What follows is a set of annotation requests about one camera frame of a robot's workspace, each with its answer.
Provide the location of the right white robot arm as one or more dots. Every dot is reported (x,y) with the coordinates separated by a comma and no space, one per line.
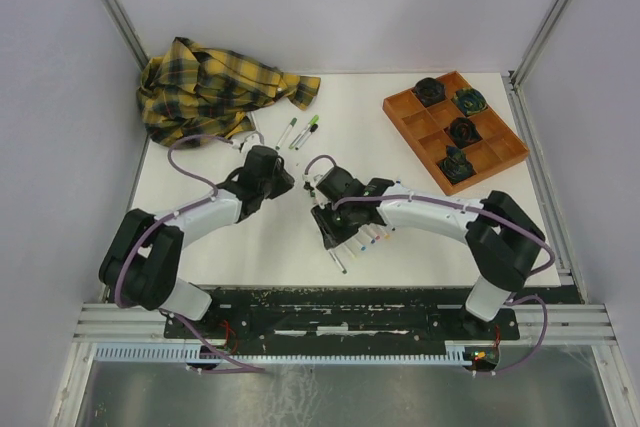
(506,245)

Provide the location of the pink cap marker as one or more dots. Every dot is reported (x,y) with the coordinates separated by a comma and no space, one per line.
(350,251)

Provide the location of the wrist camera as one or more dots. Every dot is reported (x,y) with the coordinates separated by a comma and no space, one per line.
(245,144)
(310,186)

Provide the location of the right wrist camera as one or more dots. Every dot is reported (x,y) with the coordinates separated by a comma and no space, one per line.
(310,186)

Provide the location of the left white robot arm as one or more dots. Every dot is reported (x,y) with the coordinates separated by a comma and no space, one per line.
(141,265)

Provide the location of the orange compartment tray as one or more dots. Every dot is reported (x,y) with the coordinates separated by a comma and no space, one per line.
(424,129)

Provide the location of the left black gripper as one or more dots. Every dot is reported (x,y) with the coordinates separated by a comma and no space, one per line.
(285,181)

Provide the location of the right aluminium frame post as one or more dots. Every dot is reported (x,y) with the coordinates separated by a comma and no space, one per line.
(537,44)

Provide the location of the yellow plaid shirt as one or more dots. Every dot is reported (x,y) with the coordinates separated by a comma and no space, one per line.
(192,93)

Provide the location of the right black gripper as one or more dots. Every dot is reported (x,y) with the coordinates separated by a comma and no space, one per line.
(331,236)

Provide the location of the green blue rolled sock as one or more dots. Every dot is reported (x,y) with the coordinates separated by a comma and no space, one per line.
(469,101)

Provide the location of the purple cap marker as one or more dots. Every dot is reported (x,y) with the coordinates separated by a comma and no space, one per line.
(254,120)

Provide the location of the black cap marker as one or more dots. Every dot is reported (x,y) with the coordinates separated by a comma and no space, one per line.
(306,137)

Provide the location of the left aluminium frame post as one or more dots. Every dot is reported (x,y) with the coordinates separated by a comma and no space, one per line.
(127,31)

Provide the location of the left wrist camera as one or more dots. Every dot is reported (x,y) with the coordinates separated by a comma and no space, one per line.
(245,144)

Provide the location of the dark floral rolled sock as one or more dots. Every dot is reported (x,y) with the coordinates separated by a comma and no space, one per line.
(463,132)

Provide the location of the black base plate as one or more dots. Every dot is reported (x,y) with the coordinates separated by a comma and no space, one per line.
(348,321)

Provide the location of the aluminium frame post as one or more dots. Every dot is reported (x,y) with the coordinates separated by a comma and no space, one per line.
(127,31)
(537,44)

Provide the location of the light green cap marker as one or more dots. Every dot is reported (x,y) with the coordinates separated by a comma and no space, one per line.
(305,130)

